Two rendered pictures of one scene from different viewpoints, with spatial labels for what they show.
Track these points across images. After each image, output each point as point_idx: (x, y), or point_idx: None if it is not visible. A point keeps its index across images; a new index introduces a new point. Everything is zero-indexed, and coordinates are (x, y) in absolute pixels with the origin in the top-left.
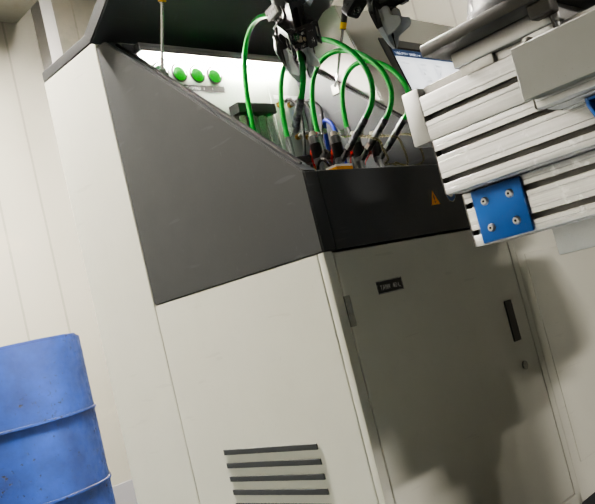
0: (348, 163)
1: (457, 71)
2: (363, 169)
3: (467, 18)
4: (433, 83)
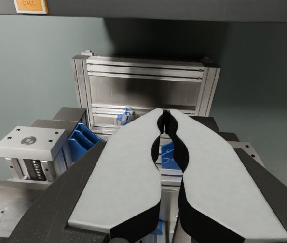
0: (39, 13)
1: (13, 177)
2: (64, 16)
3: (1, 210)
4: (7, 164)
